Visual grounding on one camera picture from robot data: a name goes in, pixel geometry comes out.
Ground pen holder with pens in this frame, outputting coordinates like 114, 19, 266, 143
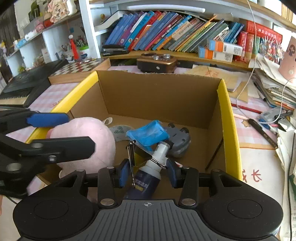
55, 40, 75, 62

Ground black stapler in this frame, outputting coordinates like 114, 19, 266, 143
102, 44, 129, 57

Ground black electronic keyboard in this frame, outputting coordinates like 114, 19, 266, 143
0, 59, 70, 108

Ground cream sheet with yellow border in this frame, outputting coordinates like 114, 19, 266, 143
238, 138, 286, 186

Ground white box with red label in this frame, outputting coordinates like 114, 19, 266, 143
41, 48, 51, 64

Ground brown radio with silver knobs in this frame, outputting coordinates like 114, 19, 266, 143
136, 52, 178, 73

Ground black binder clip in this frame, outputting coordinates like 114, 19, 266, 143
128, 139, 167, 186

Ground red pencil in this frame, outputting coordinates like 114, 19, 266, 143
231, 103, 263, 114

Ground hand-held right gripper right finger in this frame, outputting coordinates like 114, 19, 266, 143
166, 160, 241, 207

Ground grey toy car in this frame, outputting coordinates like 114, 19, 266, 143
161, 123, 192, 158

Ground white jar with green lid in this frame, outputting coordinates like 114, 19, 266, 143
77, 46, 90, 60

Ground white paperback book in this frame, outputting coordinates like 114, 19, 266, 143
93, 10, 127, 32

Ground clear tape roll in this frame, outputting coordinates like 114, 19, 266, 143
108, 125, 134, 142

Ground red tassel ornament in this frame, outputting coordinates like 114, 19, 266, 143
68, 34, 80, 61

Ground black marker pen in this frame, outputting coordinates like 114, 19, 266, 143
248, 118, 278, 149

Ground red thick book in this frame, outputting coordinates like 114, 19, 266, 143
245, 20, 284, 63

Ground pile of papers and notebooks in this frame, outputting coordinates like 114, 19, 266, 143
252, 55, 296, 110

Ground row of colourful leaning books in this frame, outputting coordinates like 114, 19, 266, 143
102, 10, 246, 53

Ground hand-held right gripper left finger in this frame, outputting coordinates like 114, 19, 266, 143
60, 159, 131, 208

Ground grey blue scissors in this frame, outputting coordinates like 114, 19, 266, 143
259, 106, 293, 128

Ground yellow cardboard box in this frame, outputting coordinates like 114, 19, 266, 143
25, 70, 243, 186

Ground white bookshelf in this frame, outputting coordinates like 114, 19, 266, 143
5, 0, 296, 73

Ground white spray bottle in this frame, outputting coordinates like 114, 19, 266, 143
126, 141, 171, 200

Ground wooden chessboard box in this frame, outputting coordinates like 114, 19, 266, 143
48, 58, 111, 85

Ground pink cylindrical container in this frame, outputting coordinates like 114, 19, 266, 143
277, 36, 296, 80

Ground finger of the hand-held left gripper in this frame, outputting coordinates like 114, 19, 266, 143
0, 105, 70, 134
0, 133, 97, 178

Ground pink plush pig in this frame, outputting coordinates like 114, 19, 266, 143
47, 117, 117, 202

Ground white cable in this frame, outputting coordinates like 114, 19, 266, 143
236, 0, 258, 110

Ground brown cardboard sheets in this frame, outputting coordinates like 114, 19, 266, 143
185, 65, 249, 103

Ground blue pouch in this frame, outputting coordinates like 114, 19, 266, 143
125, 120, 171, 153

